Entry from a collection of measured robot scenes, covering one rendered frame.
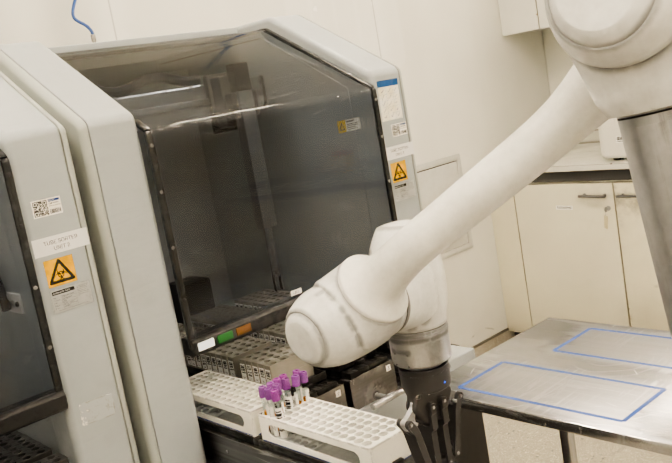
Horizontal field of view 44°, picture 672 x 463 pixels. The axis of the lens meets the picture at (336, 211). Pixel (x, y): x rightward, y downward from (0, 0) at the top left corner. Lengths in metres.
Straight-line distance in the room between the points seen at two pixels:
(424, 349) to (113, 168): 0.67
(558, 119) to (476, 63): 3.05
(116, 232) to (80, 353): 0.22
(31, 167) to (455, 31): 2.76
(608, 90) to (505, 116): 3.42
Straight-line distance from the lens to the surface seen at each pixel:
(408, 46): 3.70
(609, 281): 3.80
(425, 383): 1.22
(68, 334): 1.52
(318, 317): 1.02
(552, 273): 3.95
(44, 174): 1.49
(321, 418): 1.49
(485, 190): 0.99
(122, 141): 1.56
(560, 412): 1.49
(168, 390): 1.63
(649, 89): 0.75
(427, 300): 1.16
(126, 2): 2.89
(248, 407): 1.60
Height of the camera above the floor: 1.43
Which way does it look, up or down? 9 degrees down
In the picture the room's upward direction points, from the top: 10 degrees counter-clockwise
